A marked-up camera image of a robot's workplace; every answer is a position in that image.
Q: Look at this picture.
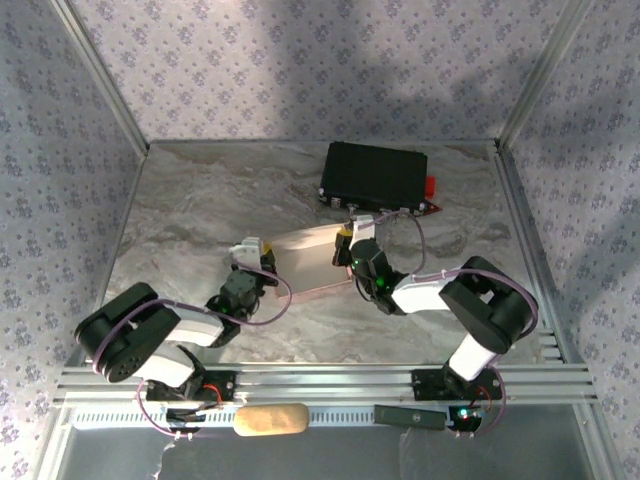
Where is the black case with metal latches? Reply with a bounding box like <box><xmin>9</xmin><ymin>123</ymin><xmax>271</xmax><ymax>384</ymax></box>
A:
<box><xmin>317</xmin><ymin>141</ymin><xmax>431</xmax><ymax>221</ymax></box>

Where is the tan oval pad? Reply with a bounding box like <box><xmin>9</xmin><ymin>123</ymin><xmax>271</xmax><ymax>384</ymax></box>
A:
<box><xmin>233</xmin><ymin>402</ymin><xmax>310</xmax><ymax>438</ymax></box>

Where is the black connector block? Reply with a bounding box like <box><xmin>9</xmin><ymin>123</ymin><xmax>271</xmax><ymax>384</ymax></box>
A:
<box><xmin>166</xmin><ymin>408</ymin><xmax>222</xmax><ymax>424</ymax></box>

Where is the black flat device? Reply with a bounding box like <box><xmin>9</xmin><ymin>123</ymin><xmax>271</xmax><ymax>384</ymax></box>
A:
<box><xmin>373</xmin><ymin>403</ymin><xmax>448</xmax><ymax>431</ymax></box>

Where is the circuit board with lights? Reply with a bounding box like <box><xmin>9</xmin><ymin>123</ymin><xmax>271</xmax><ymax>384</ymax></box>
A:
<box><xmin>446</xmin><ymin>405</ymin><xmax>489</xmax><ymax>432</ymax></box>

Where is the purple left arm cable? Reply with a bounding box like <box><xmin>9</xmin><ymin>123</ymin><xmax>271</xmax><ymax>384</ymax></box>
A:
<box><xmin>92</xmin><ymin>264</ymin><xmax>293</xmax><ymax>442</ymax></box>

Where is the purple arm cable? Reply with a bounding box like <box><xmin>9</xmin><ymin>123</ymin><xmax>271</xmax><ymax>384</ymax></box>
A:
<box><xmin>92</xmin><ymin>264</ymin><xmax>293</xmax><ymax>442</ymax></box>
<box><xmin>364</xmin><ymin>209</ymin><xmax>540</xmax><ymax>441</ymax></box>

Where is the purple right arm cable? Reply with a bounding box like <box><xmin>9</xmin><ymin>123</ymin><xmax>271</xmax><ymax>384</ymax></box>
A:
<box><xmin>364</xmin><ymin>209</ymin><xmax>540</xmax><ymax>441</ymax></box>

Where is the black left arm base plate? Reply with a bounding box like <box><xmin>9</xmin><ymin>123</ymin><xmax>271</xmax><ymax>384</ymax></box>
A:
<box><xmin>144</xmin><ymin>368</ymin><xmax>236</xmax><ymax>404</ymax></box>

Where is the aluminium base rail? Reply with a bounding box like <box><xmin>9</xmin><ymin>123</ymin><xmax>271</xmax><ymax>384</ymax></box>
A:
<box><xmin>53</xmin><ymin>363</ymin><xmax>599</xmax><ymax>407</ymax></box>

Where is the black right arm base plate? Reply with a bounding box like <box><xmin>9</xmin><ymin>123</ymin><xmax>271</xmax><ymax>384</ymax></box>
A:
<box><xmin>410</xmin><ymin>368</ymin><xmax>504</xmax><ymax>401</ymax></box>

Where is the white slotted cable duct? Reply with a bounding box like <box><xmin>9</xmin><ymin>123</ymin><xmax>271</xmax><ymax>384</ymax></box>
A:
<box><xmin>72</xmin><ymin>405</ymin><xmax>454</xmax><ymax>432</ymax></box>

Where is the aluminium corner post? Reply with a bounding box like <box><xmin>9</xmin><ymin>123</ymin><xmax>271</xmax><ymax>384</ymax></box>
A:
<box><xmin>49</xmin><ymin>0</ymin><xmax>151</xmax><ymax>155</ymax></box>
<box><xmin>497</xmin><ymin>0</ymin><xmax>597</xmax><ymax>147</ymax></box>

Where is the aluminium frame bar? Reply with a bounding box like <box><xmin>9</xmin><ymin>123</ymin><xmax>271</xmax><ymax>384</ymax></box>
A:
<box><xmin>35</xmin><ymin>407</ymin><xmax>76</xmax><ymax>480</ymax></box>
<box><xmin>573</xmin><ymin>404</ymin><xmax>619</xmax><ymax>480</ymax></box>

